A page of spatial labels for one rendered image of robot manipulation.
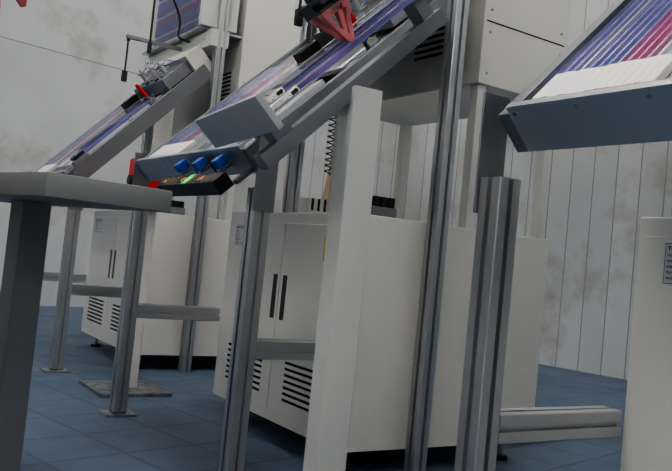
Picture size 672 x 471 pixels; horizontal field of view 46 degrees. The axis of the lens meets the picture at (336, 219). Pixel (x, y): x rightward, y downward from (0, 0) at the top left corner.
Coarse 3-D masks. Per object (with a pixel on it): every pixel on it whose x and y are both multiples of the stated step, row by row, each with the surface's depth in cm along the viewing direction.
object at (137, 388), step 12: (132, 168) 267; (144, 252) 264; (144, 264) 264; (144, 276) 264; (144, 288) 264; (144, 300) 264; (132, 360) 262; (132, 372) 262; (84, 384) 262; (96, 384) 262; (108, 384) 264; (132, 384) 262; (144, 384) 271; (108, 396) 249; (132, 396) 253; (144, 396) 255; (156, 396) 257; (168, 396) 260
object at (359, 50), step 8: (360, 48) 201; (344, 56) 203; (352, 56) 196; (280, 64) 248; (320, 64) 212; (336, 64) 200; (344, 64) 195; (328, 72) 199; (336, 72) 196; (328, 80) 210
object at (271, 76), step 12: (264, 72) 244; (276, 72) 232; (288, 72) 224; (252, 84) 237; (264, 84) 225; (240, 96) 230; (216, 108) 234; (192, 132) 221; (168, 144) 225; (180, 144) 215; (192, 144) 209
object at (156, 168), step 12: (240, 144) 170; (156, 156) 212; (168, 156) 204; (180, 156) 198; (192, 156) 192; (204, 156) 187; (216, 156) 181; (228, 156) 177; (240, 156) 172; (144, 168) 223; (156, 168) 216; (168, 168) 209; (228, 168) 181; (240, 168) 176; (156, 180) 223
